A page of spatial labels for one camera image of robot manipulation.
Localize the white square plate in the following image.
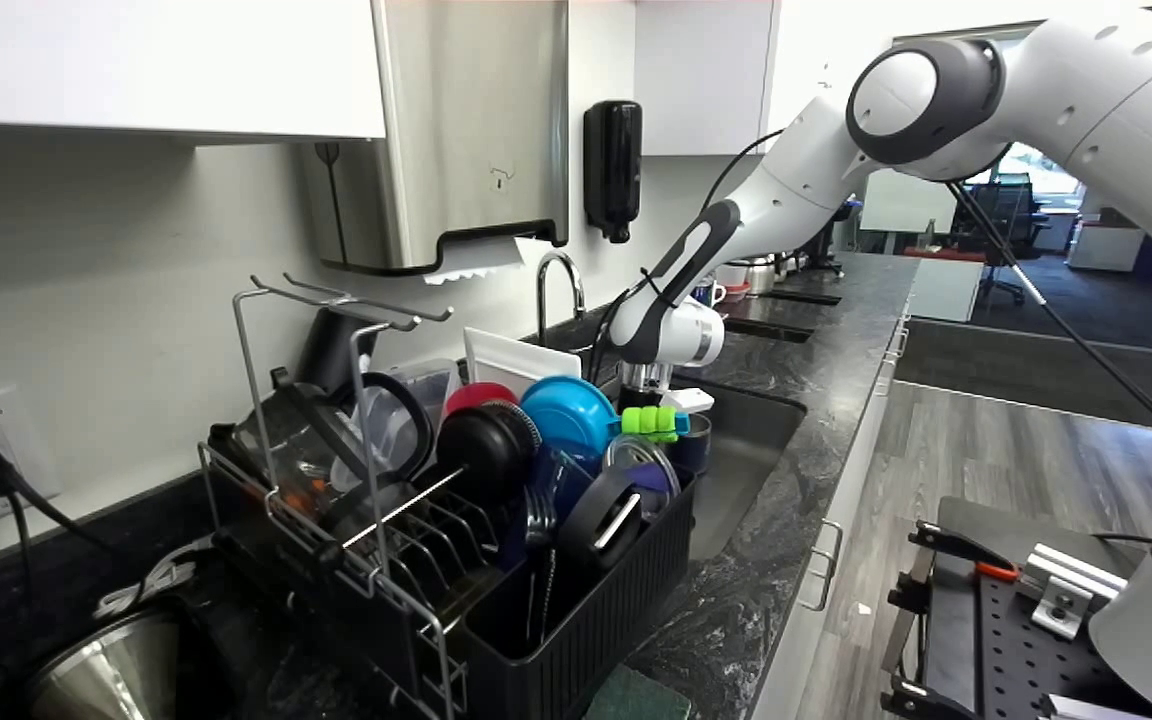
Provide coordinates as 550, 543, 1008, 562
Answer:
462, 325, 587, 406

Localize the aluminium bracket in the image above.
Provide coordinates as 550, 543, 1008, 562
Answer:
1026, 539, 1133, 643

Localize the stainless steel sink basin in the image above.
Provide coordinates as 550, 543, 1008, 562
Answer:
686, 375, 816, 570

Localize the narrow white upper cabinet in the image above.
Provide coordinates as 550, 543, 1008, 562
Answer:
631, 0, 786, 161

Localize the steel pot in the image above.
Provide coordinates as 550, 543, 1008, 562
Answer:
721, 253, 794, 300

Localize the white board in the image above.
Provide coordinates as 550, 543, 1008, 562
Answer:
855, 166, 963, 242

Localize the purple translucent lid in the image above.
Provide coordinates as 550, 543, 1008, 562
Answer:
599, 432, 686, 505

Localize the dark blue cup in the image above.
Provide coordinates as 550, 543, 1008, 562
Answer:
671, 414, 718, 488

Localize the black tool board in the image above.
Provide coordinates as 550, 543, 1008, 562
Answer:
877, 496, 1149, 720

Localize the black pliers orange grip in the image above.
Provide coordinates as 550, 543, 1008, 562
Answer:
904, 520, 1028, 588

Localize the chrome gooseneck faucet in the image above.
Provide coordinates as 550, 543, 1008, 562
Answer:
527, 247, 594, 344

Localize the white lower cabinet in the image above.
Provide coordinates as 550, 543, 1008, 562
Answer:
746, 253, 996, 720

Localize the black countertop machine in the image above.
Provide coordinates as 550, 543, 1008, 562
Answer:
796, 216, 863, 280

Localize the blue plastic bowl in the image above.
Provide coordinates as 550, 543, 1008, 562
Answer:
518, 371, 628, 473

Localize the large black rimmed glass lid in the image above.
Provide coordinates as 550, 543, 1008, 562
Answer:
347, 369, 441, 488

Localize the metal wire cup holder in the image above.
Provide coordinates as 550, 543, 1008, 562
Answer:
230, 270, 462, 452

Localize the red round lid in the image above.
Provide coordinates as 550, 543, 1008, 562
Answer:
441, 380, 523, 426

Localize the wide white upper cabinet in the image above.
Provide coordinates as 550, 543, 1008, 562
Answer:
0, 0, 391, 144

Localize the metal cabinet handle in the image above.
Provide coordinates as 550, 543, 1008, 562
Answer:
803, 520, 848, 617

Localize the black dish rack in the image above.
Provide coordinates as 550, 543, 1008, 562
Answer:
194, 396, 718, 720

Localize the black office chair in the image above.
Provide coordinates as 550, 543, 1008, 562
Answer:
961, 177, 1048, 312

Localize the steel bowl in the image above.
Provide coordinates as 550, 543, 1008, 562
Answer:
19, 606, 195, 720

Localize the black wall soap dispenser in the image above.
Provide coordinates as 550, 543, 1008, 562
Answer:
580, 97, 649, 247

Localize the clear glass jar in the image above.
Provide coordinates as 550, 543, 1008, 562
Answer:
230, 380, 380, 525

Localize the yellow green sponge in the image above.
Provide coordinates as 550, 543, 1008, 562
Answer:
580, 660, 697, 720

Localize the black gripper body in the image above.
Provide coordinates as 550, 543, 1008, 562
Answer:
614, 349, 675, 409

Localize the steel paper towel dispenser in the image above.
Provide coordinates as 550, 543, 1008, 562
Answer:
291, 0, 575, 280

